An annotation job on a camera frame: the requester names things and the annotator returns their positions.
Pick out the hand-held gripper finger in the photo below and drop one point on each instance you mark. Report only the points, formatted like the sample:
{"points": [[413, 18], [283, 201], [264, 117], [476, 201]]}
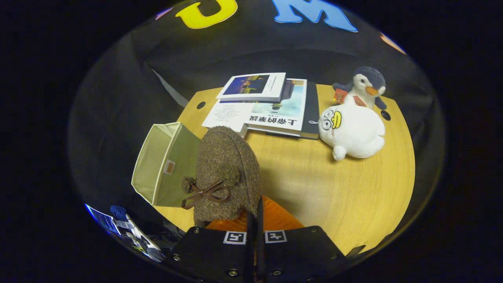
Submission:
{"points": [[260, 255], [250, 255]]}

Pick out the brown fuzzy shoe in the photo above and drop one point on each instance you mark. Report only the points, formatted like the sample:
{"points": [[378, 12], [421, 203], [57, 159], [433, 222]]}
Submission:
{"points": [[228, 157]]}

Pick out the cream fabric storage box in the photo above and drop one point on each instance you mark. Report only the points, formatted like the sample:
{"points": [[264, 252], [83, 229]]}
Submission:
{"points": [[157, 157]]}

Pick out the blue cloth object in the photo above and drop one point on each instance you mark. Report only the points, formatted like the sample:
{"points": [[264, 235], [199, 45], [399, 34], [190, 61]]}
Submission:
{"points": [[117, 211]]}

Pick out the book with sky cover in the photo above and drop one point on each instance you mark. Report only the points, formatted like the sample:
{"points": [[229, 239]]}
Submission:
{"points": [[290, 106]]}

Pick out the white duck plush toy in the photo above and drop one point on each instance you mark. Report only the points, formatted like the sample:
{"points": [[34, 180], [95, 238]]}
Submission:
{"points": [[353, 133]]}

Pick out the white book with night photo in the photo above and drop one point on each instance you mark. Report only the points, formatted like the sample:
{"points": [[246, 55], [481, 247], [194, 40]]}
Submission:
{"points": [[251, 84]]}

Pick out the grey penguin plush toy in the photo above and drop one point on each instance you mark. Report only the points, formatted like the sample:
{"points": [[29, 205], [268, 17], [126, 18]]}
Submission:
{"points": [[367, 80]]}

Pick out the black backdrop cloth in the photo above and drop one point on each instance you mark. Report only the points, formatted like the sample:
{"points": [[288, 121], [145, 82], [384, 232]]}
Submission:
{"points": [[118, 98]]}

